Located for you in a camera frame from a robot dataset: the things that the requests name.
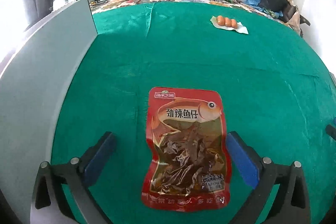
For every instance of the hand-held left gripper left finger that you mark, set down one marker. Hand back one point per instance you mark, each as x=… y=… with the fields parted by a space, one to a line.
x=98 y=155

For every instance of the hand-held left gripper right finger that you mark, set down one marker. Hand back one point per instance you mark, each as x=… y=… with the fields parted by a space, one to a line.
x=241 y=161

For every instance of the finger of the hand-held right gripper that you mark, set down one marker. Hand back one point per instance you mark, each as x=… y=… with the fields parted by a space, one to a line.
x=332 y=132

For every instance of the red fish snack packet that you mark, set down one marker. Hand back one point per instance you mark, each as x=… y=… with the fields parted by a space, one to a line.
x=183 y=121

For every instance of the white cardboard box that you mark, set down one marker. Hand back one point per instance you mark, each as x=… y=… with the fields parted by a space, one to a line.
x=39 y=95

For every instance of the green blanket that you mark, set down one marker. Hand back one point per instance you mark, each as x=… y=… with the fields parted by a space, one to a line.
x=183 y=56

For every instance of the dark chair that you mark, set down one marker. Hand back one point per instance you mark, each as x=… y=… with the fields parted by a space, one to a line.
x=295 y=15

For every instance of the clear packet of brown eggs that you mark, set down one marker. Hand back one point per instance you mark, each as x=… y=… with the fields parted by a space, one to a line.
x=227 y=22

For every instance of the blue cloth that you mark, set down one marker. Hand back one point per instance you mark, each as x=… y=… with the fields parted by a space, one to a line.
x=252 y=1

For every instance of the floral bedsheet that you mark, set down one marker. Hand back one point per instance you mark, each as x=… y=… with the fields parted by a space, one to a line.
x=123 y=1

